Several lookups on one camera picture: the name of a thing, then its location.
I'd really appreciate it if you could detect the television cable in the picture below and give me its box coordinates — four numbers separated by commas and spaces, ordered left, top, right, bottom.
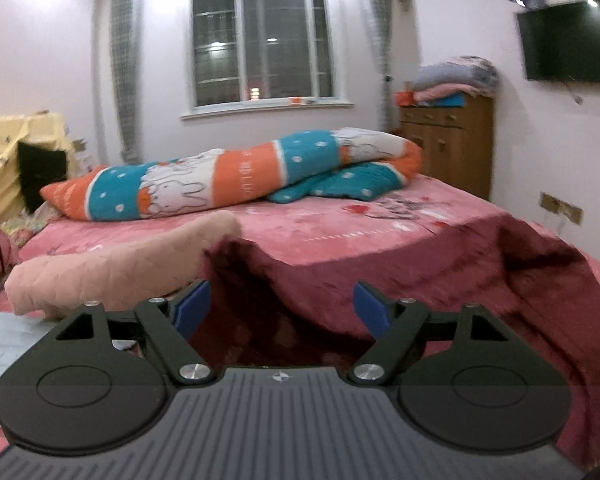
562, 80, 586, 107

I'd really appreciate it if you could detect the brass wall socket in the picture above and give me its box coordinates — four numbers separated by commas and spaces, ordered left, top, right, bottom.
539, 191, 585, 226

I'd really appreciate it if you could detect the brown wooden cabinet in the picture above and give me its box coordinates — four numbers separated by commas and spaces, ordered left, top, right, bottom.
397, 94, 496, 202

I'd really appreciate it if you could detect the rolled orange teal rabbit quilt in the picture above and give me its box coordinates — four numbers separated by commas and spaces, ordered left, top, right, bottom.
40, 127, 423, 222

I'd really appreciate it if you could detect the dark red fleece garment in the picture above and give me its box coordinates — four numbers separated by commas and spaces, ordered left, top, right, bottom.
185, 215, 600, 478

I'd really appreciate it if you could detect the stack of folded blankets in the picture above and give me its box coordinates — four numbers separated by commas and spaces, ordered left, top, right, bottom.
412, 56, 501, 108

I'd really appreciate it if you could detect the grey checked curtain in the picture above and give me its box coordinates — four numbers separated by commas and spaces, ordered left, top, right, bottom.
109, 0, 143, 163
362, 0, 396, 133

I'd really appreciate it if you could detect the black wall television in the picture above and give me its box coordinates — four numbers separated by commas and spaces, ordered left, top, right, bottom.
516, 0, 600, 84

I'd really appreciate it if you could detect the white framed window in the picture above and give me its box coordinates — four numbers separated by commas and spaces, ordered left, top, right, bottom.
180, 0, 355, 121

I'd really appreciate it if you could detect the bed with pink sheet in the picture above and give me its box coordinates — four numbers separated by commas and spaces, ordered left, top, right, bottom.
0, 172, 600, 480

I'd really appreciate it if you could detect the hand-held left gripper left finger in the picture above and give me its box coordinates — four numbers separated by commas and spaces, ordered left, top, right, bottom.
54, 280, 217, 387

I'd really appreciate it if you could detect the black cushion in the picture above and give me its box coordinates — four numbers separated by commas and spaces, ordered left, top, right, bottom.
17, 141, 68, 213

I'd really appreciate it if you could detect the light blue quilted cloth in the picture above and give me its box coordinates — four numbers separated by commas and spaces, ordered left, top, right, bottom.
0, 312, 146, 428

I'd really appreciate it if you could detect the pink quilted folded cloth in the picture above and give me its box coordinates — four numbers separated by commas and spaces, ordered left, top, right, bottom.
4, 209, 243, 322

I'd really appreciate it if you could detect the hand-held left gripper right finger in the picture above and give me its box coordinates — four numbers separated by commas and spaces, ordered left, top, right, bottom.
346, 282, 512, 387

